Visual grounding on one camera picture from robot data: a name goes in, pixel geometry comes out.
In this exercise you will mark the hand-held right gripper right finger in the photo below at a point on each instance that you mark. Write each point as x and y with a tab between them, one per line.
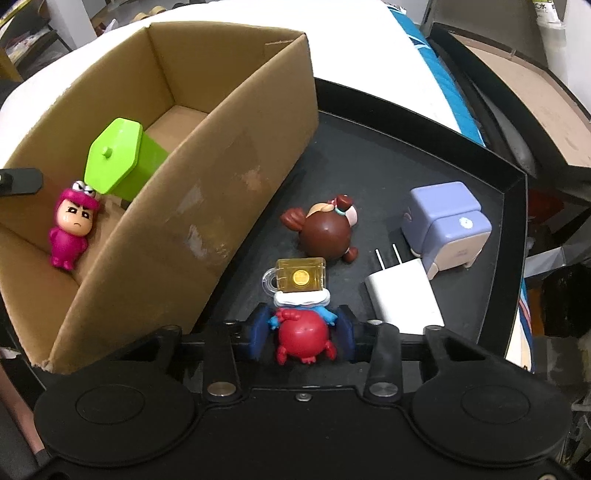
347	337

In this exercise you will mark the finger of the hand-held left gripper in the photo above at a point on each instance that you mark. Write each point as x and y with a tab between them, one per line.
23	182

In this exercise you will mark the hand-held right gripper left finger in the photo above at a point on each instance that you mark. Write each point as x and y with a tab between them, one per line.
261	332

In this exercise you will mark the red figurine with yellow mug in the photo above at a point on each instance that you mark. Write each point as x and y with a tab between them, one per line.
304	332

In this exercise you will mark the pink dinosaur figurine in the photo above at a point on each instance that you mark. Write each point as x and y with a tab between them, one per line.
69	230

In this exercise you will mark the white charger plug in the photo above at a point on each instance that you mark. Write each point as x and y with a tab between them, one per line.
401	295

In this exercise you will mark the green hexagonal box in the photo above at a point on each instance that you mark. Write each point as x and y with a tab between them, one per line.
115	152

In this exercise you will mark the brown figurine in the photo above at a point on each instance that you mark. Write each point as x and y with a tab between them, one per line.
323	230

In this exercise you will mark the brown cardboard box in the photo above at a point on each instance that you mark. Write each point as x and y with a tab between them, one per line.
184	207

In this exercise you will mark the purple cube toy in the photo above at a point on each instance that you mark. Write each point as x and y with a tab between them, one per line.
438	207

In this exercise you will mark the black tray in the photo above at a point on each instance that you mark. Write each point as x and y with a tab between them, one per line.
369	152

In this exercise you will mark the person's left forearm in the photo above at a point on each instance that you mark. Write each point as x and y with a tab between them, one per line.
14	406

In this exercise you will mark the black framed brown board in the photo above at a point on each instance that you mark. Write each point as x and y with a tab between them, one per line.
531	92

